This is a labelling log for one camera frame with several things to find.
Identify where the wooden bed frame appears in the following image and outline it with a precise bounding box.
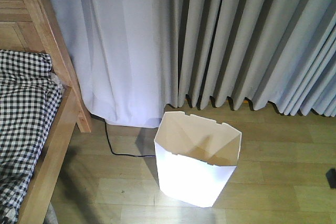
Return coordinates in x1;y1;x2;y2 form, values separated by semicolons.
1;0;92;223

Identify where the white plastic trash bin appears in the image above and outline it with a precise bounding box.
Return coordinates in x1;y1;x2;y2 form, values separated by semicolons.
154;111;242;207

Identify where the black white checkered bedding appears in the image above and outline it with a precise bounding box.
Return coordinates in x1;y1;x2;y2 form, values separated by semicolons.
1;49;62;223

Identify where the white sheer curtain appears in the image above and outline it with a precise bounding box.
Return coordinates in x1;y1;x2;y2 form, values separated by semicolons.
51;0;177;128

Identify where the black floor power cord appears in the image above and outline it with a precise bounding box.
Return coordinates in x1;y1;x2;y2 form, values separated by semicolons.
104;119;157;158

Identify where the grey pleated curtain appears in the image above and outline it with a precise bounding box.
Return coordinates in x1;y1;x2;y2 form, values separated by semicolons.
166;0;335;117

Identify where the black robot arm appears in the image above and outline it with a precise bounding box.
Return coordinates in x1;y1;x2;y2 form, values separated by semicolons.
326;168;336;189

